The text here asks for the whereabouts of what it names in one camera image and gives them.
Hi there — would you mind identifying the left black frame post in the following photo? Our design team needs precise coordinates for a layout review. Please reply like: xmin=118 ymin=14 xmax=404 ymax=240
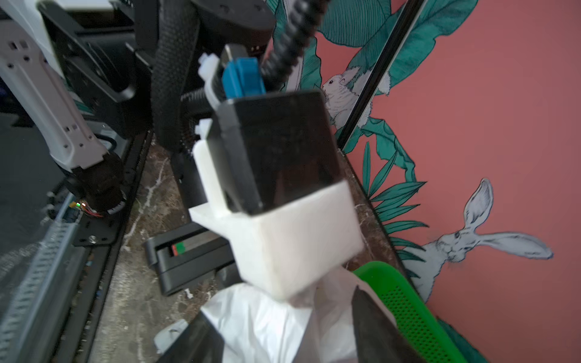
xmin=337 ymin=0 xmax=427 ymax=150

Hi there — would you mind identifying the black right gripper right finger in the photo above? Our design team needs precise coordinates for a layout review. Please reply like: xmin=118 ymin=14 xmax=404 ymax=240
xmin=352 ymin=287 xmax=425 ymax=362

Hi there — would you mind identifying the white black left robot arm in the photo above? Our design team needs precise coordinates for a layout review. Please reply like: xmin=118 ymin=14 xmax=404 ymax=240
xmin=1 ymin=1 xmax=275 ymax=219

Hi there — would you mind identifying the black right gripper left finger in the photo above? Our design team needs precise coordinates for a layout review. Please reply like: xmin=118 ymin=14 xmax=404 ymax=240
xmin=157 ymin=312 xmax=224 ymax=363

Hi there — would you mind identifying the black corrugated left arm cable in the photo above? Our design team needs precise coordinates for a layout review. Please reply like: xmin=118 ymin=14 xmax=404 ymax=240
xmin=149 ymin=0 xmax=330 ymax=155

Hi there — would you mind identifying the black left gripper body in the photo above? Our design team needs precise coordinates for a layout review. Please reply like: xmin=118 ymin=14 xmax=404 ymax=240
xmin=143 ymin=154 xmax=242 ymax=296

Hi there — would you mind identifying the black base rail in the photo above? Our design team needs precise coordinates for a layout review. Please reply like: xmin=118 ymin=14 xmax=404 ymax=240
xmin=49 ymin=132 xmax=153 ymax=362

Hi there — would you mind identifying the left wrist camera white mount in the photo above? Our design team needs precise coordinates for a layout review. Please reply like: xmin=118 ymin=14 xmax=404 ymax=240
xmin=189 ymin=47 xmax=364 ymax=301

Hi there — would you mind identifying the green plastic basket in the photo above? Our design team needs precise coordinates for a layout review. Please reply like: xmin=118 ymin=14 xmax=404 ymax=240
xmin=354 ymin=261 xmax=466 ymax=362

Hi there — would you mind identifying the white plastic bag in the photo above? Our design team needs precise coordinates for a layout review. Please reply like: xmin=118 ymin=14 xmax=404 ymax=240
xmin=153 ymin=265 xmax=400 ymax=363

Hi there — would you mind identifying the white slotted cable duct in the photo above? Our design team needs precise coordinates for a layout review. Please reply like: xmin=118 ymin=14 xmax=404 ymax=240
xmin=1 ymin=195 xmax=88 ymax=362

